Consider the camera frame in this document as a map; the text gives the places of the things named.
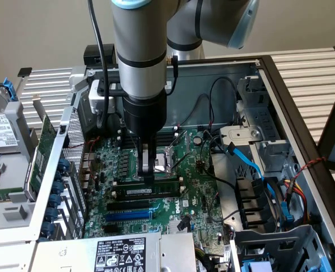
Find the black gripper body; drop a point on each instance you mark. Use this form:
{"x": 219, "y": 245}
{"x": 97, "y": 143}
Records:
{"x": 144, "y": 113}

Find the green RAM stick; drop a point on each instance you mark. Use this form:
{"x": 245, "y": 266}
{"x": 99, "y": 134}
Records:
{"x": 161, "y": 191}
{"x": 3, "y": 195}

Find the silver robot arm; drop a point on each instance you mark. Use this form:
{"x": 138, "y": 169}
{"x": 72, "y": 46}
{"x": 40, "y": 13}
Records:
{"x": 139, "y": 42}

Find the CPU socket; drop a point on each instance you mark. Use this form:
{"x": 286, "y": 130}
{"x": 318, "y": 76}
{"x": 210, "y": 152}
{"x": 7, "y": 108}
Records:
{"x": 164, "y": 163}

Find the open PC case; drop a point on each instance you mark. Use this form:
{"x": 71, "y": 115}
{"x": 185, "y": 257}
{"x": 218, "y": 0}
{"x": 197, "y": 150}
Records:
{"x": 184, "y": 110}

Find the metal locking lever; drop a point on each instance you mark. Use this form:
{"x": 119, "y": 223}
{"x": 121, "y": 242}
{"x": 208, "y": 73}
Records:
{"x": 184, "y": 161}

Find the long black expansion slot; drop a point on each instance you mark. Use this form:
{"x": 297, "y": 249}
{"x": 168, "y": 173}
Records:
{"x": 127, "y": 205}

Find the coin battery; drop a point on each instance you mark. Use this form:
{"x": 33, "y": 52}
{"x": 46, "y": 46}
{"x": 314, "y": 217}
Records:
{"x": 197, "y": 140}

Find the blue expansion slot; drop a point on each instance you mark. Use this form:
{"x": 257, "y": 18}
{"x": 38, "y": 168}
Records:
{"x": 127, "y": 216}

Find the green motherboard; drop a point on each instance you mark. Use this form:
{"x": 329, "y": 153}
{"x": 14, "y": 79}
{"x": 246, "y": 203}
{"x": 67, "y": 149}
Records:
{"x": 195, "y": 181}

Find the short black expansion slot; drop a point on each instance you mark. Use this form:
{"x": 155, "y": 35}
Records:
{"x": 112, "y": 229}

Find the silver chipset heatsink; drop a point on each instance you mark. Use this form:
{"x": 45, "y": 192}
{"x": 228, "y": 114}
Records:
{"x": 174, "y": 226}

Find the black plastic block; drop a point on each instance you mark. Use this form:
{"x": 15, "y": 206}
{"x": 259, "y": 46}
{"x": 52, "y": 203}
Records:
{"x": 92, "y": 56}

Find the dark blue card retainer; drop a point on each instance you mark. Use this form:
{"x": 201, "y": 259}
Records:
{"x": 54, "y": 200}
{"x": 58, "y": 187}
{"x": 47, "y": 228}
{"x": 63, "y": 167}
{"x": 51, "y": 213}

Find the green graphics card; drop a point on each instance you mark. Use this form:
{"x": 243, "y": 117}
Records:
{"x": 41, "y": 158}

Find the black fan shroud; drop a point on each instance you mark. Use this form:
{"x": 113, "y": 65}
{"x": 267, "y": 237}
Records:
{"x": 249, "y": 195}

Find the grey power supply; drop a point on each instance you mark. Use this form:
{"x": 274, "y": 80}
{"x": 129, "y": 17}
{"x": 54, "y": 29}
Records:
{"x": 71, "y": 255}

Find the grey metal disk bay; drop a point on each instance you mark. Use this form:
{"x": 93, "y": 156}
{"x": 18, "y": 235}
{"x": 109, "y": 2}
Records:
{"x": 269, "y": 124}

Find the grey parts rack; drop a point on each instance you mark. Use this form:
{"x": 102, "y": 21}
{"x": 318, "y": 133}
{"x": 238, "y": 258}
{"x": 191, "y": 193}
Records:
{"x": 14, "y": 119}

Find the silver hard disk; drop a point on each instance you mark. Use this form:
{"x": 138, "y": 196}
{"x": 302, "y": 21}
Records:
{"x": 0, "y": 127}

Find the dark grey disk cage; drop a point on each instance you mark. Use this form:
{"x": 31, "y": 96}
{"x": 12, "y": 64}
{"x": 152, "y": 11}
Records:
{"x": 269, "y": 243}

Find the pale blue disk carrier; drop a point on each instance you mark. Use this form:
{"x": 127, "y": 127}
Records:
{"x": 256, "y": 267}

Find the blue plastic clip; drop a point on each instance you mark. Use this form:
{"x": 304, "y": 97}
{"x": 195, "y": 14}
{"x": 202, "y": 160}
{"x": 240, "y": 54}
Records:
{"x": 287, "y": 218}

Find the bright blue disk carrier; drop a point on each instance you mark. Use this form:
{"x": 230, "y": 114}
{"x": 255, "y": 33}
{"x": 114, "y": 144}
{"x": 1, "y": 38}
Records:
{"x": 326, "y": 263}

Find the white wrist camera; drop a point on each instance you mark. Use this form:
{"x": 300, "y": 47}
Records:
{"x": 95, "y": 99}

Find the blue disk rail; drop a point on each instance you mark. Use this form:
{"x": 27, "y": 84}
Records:
{"x": 10, "y": 89}

